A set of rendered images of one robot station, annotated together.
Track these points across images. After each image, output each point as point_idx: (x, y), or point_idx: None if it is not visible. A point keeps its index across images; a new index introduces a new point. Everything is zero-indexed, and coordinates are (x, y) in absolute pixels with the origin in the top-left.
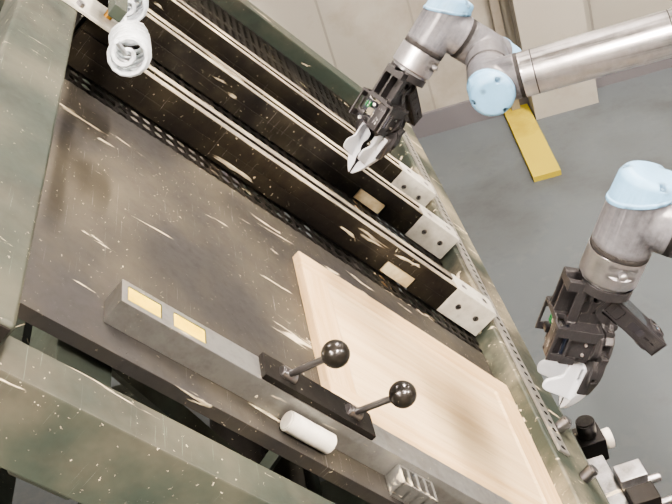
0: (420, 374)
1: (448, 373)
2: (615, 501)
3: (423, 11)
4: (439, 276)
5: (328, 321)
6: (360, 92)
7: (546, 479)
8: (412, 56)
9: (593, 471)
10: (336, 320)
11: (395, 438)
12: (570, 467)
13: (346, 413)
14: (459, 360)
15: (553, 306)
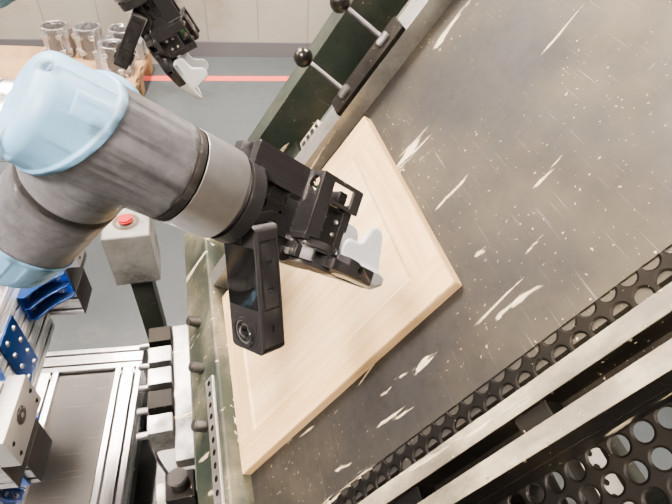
0: (316, 300)
1: (294, 364)
2: (183, 407)
3: (133, 95)
4: None
5: (391, 205)
6: (334, 175)
7: (231, 342)
8: (207, 138)
9: (192, 361)
10: (386, 223)
11: (322, 136)
12: (209, 365)
13: (348, 83)
14: (283, 420)
15: (179, 12)
